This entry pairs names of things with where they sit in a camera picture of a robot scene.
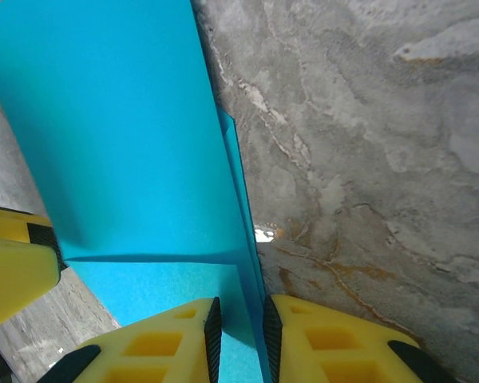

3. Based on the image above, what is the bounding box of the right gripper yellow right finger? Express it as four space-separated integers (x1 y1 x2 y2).
262 294 460 383

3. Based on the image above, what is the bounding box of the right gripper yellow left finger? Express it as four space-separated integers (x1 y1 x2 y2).
38 297 224 383

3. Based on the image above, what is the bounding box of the blue paper sheet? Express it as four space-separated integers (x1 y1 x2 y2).
0 0 272 383

